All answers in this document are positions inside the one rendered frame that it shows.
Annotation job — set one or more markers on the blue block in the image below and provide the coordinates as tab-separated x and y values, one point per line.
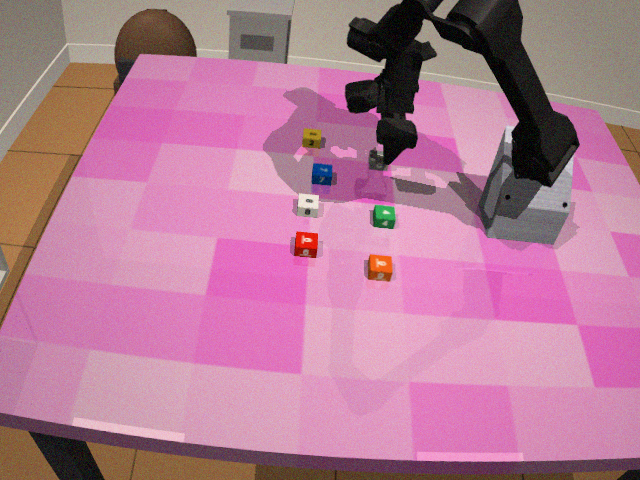
322	174

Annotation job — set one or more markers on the orange block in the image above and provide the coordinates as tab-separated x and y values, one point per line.
379	268

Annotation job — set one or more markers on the green block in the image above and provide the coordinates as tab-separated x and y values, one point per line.
384	216

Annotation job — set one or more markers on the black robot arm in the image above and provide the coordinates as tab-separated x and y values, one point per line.
543	141

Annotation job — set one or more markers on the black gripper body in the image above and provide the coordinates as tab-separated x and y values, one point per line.
397	131

